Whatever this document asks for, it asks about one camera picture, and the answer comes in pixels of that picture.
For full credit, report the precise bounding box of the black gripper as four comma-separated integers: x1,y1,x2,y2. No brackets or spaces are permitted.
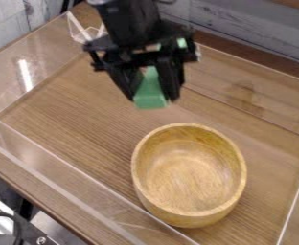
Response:
82,0,197,102

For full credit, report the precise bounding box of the green rectangular block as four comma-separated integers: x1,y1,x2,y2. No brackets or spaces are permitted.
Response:
133,38,188,109

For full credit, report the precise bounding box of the brown wooden bowl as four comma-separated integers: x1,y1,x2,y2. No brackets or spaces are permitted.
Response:
131,122,248,228

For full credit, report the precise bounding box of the clear acrylic corner bracket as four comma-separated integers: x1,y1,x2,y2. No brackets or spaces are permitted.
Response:
66,11,107,44

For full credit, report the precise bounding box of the clear acrylic tray wall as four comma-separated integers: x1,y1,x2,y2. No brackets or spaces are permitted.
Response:
0,5,299,245

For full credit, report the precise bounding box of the black cable bottom left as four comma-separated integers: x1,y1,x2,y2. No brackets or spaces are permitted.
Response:
0,212,25,245

